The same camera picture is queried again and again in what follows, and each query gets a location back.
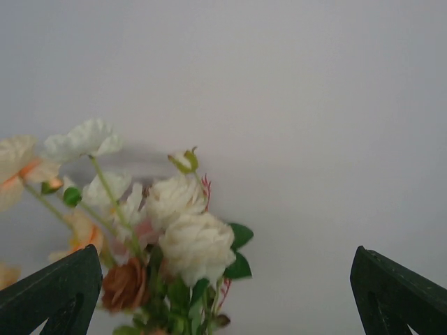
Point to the pink peony flower stem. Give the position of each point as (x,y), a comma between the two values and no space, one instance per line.
(145,233)

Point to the cream rosebud flower stem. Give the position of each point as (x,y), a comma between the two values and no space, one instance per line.
(196,256)

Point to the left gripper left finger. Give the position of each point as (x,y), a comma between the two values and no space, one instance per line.
(61,296)

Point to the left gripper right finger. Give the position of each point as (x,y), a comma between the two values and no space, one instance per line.
(392,299)

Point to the rust orange rose stem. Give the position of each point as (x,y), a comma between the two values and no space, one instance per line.
(125,287)

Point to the orange poppy flower stem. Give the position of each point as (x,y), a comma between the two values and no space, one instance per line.
(21,168)

